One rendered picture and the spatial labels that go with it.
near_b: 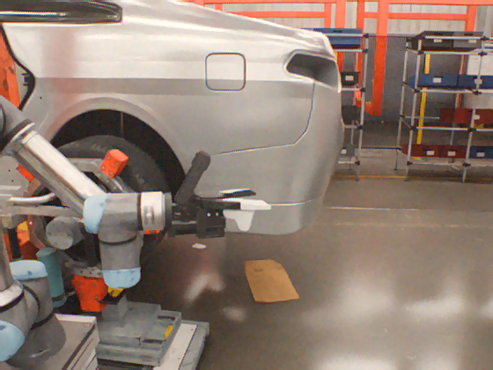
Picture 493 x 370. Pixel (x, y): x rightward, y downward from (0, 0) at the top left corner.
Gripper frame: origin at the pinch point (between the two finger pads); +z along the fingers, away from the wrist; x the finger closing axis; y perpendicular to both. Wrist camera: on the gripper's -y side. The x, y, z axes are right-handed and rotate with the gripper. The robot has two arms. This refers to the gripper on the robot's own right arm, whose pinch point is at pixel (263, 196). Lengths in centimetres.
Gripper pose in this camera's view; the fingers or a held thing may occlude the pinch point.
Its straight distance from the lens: 81.3
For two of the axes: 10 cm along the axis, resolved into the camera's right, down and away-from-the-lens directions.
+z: 9.8, -0.4, 1.7
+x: 1.8, 1.5, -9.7
